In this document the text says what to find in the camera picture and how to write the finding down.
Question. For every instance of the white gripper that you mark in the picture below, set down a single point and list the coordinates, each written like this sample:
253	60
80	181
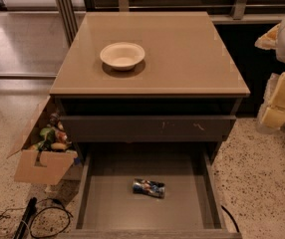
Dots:
275	92

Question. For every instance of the blue silver redbull can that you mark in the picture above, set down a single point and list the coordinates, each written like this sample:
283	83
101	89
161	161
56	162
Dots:
150	188

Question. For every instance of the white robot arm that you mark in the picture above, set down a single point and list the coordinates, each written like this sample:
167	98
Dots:
271	84

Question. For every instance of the grey drawer cabinet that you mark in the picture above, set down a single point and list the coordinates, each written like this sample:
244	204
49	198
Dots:
186	71

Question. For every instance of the closed grey top drawer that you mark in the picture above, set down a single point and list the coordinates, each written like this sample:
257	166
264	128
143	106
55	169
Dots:
147	128

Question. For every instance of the open grey middle drawer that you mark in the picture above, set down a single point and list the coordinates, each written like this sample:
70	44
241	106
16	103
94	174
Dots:
108	208

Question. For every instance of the white paper bowl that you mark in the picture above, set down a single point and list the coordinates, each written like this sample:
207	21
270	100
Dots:
122	56

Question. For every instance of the red snack packet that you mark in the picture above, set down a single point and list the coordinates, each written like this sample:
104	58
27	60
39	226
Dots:
61	136

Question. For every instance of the yellow item in box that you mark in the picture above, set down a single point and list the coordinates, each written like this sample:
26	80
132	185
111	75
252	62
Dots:
59	146

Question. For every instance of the green snack packet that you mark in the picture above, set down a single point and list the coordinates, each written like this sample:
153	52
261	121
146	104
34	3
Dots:
47	135

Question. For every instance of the open cardboard box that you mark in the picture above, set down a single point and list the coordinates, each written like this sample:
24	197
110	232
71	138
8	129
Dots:
39	163

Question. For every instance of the black stick tool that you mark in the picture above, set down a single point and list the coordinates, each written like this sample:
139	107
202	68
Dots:
24	223

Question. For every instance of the metal railing frame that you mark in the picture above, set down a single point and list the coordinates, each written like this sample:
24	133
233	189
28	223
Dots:
230	16

